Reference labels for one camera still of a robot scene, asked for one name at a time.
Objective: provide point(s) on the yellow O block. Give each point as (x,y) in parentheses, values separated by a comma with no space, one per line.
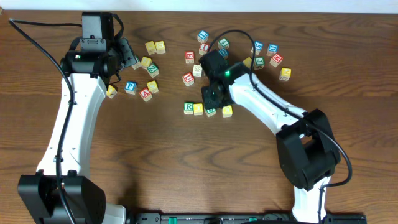
(197,109)

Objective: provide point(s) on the green R block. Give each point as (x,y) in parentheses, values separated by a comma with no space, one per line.
(188,108)

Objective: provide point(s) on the blue L block top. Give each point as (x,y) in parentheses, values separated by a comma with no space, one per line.
(202,36)

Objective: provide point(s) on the green L block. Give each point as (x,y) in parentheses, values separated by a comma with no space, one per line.
(137,64)

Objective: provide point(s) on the red E block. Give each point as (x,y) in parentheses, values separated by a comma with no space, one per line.
(189,57)

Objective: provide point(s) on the green 4 block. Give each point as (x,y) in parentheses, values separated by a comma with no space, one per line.
(223,43)

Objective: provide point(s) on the white picture block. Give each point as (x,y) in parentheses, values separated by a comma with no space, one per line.
(197,71)

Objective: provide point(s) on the yellow S block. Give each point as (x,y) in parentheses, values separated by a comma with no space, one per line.
(160,47)

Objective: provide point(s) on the red A block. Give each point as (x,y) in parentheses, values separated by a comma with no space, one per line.
(145,94)

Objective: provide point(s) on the red I block upper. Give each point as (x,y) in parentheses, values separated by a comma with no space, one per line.
(203,49)

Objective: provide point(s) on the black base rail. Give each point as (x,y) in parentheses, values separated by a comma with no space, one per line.
(156,218)

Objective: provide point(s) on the yellow block beside A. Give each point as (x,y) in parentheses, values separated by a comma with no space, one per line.
(152,86)

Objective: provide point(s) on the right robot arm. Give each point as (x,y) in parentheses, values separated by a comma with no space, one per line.
(307,150)

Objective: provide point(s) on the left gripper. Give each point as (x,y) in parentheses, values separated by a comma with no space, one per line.
(127,51)

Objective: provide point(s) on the blue P block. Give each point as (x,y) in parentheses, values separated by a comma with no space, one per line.
(130,88)

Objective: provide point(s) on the blue d block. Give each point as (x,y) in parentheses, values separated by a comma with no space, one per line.
(224,53)
(272,49)

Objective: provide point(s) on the green J block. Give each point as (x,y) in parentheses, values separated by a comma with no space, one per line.
(259,63)

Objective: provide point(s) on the blue 5 block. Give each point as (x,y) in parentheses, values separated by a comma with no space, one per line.
(257,47)

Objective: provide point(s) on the red M block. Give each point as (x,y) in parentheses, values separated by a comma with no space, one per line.
(276,59)

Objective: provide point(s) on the green B block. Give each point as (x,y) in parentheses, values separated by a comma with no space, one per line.
(210,112)

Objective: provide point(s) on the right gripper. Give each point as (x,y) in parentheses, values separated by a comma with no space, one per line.
(208,101)

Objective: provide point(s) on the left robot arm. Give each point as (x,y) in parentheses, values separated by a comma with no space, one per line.
(60,191)

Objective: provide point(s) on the yellow block beside Z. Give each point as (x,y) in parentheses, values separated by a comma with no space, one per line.
(146,62)

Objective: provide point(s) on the blue D block right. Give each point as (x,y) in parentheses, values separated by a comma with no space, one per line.
(272,49)

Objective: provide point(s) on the green Z block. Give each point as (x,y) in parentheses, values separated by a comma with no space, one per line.
(153,70)

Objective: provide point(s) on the red U block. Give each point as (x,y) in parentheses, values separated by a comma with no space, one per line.
(188,79)

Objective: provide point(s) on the blue D block centre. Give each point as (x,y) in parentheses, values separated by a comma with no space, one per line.
(224,53)

